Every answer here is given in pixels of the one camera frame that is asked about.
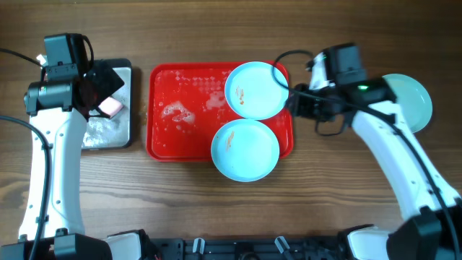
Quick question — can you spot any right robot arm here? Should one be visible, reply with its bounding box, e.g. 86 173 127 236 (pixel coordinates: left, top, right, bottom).
287 43 461 259

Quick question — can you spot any light blue plate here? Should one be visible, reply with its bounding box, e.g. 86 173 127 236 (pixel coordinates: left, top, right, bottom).
225 61 289 120
211 119 280 183
383 74 433 133

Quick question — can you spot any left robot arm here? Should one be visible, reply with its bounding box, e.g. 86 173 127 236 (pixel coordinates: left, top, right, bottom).
1 33 160 259

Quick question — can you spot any light blue plate bottom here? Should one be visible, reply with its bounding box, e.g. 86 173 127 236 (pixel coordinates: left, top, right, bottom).
211 119 280 183

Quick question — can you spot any pink sponge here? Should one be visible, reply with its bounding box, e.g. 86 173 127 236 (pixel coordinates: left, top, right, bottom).
98 97 123 118

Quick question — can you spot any red plastic tray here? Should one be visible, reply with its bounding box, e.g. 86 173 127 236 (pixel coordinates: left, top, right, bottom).
145 61 295 163

